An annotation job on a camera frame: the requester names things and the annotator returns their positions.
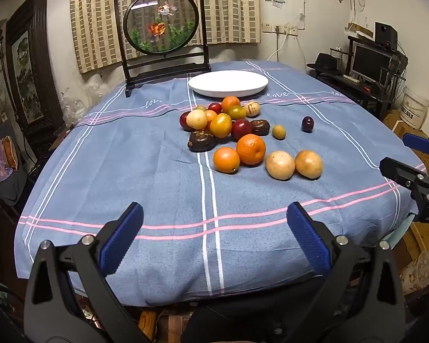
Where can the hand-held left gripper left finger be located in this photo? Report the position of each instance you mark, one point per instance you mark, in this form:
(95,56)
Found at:
(123,237)

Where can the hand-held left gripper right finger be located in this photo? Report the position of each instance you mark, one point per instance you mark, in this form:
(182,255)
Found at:
(307,237)

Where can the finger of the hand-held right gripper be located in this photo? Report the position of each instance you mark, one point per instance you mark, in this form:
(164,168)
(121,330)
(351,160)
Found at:
(419,143)
(400,171)

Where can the tan passion fruit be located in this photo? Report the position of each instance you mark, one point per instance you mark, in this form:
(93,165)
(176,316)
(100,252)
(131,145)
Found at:
(309,164)

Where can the pale passion fruit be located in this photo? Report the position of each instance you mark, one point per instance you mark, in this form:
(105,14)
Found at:
(280,165)

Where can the small dark purple plum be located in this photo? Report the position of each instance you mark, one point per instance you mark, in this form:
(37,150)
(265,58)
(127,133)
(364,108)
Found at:
(307,124)

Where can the bumpy orange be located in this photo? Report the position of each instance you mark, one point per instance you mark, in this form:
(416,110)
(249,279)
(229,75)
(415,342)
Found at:
(251,149)

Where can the small green round fruit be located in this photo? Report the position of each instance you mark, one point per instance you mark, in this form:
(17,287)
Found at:
(279,132)

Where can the smooth orange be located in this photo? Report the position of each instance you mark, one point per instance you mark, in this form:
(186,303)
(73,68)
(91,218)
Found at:
(226,160)

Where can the dark brown wrinkled passion fruit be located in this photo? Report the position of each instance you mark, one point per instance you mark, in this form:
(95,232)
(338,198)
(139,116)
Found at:
(260,127)

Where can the large dark wrinkled passion fruit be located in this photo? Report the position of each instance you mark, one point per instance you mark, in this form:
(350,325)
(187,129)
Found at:
(201,140)

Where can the large red plum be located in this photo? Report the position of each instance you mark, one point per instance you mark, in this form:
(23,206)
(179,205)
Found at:
(241,129)

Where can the dark red plum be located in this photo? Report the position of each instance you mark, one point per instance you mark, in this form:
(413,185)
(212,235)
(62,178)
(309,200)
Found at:
(183,123)

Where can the pale yellow round fruit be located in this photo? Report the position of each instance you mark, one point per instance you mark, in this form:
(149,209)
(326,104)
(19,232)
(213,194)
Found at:
(196,119)

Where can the beige marked passion fruit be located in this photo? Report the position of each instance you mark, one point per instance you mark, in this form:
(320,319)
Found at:
(252,109)

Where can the yellow-orange round fruit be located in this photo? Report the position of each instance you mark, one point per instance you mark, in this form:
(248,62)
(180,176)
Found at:
(221,125)

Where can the small orange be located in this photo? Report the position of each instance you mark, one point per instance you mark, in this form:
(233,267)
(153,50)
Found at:
(211,115)

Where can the white round plate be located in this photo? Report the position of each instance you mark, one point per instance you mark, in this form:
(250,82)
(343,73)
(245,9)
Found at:
(228,82)

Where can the cardboard box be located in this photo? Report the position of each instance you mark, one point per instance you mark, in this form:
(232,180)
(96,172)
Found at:
(395,123)

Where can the white plastic bucket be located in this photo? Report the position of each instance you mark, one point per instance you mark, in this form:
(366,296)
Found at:
(414,109)

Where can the blue plaid tablecloth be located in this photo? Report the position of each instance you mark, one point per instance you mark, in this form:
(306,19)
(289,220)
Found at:
(128,171)

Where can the black desk rack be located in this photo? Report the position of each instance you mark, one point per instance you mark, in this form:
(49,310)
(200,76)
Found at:
(346,89)

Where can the computer monitor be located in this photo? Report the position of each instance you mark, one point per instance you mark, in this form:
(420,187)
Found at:
(370,60)

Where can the black speaker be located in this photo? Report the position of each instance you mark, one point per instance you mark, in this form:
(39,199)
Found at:
(385,34)

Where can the dark clothes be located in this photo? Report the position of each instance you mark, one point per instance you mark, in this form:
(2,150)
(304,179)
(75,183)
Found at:
(10,189)

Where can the black hat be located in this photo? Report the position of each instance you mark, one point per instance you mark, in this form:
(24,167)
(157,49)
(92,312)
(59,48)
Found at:
(323,62)

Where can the clear plastic bag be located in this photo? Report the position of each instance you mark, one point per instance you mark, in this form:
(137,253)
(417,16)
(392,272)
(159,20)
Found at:
(75,107)

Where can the purple bag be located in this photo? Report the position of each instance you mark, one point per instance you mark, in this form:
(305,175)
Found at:
(5,157)

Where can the small olive fruit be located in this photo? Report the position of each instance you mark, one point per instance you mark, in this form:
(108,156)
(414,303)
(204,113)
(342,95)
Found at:
(200,108)

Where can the dark wooden framed painting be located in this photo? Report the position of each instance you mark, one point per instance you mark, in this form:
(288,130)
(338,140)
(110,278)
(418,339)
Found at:
(25,71)

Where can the striped beige curtain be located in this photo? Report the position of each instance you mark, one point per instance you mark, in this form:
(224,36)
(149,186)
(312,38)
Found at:
(232,7)

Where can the white wall socket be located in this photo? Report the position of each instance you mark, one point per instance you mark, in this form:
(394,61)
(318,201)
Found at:
(267,27)

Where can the paper wall notice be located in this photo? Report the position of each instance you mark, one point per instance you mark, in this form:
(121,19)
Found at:
(275,2)

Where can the goldfish screen in black frame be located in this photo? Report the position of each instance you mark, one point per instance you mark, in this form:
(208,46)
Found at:
(157,28)

